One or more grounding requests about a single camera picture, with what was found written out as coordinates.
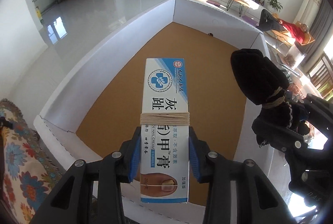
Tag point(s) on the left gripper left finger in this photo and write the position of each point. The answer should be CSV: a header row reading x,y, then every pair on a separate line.
x,y
116,168

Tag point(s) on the white cardboard sorting box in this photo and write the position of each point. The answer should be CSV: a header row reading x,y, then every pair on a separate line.
x,y
70,102

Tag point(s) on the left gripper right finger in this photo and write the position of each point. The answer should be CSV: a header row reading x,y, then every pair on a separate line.
x,y
212,168

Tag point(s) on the person in red lounging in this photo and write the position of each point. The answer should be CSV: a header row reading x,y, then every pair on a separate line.
x,y
286,27

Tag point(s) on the small wooden side table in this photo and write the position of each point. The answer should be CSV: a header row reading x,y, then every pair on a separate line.
x,y
242,5

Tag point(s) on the wooden dining chair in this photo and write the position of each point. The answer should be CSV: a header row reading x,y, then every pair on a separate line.
x,y
321,76

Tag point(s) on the white standing air conditioner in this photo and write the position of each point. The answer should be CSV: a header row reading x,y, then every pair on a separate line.
x,y
308,12

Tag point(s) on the white blue ointment box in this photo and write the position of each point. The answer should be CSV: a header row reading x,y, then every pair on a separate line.
x,y
164,121

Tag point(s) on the wooden lounge chair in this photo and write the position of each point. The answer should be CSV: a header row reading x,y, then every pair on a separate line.
x,y
291,36

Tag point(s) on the floral patterned cloth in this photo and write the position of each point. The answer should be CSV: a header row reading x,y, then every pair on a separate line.
x,y
27,172

